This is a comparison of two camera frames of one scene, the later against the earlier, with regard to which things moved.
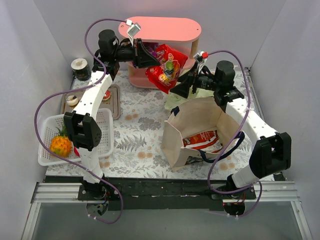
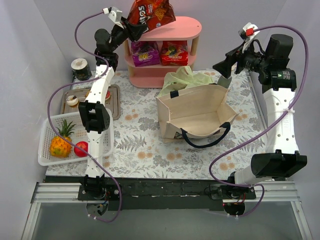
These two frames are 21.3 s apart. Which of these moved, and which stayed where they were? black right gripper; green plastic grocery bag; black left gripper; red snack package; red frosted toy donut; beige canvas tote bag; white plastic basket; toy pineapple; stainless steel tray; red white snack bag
Moved: green plastic grocery bag; black left gripper; black right gripper; beige canvas tote bag; red white snack bag; red snack package
Stayed: red frosted toy donut; toy pineapple; white plastic basket; stainless steel tray
